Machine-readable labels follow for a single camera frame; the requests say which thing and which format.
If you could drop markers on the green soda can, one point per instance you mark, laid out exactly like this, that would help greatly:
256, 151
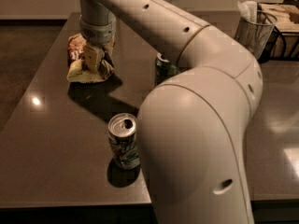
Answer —
164, 69

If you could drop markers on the white 7up can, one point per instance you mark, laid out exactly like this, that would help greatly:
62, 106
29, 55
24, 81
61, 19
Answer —
121, 137

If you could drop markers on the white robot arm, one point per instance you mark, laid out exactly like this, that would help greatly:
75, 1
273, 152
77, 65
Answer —
190, 128

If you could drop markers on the black wire snack basket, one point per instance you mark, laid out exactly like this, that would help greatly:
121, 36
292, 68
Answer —
283, 43

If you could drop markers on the white napkin in cup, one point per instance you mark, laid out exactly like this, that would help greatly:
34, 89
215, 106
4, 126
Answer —
248, 10

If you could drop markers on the brown chip bag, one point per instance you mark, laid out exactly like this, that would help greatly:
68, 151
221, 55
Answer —
78, 70

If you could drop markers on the wire mesh cup holder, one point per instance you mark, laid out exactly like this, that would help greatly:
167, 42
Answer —
253, 35

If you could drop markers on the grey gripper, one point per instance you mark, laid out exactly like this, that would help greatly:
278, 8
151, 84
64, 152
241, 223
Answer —
98, 34

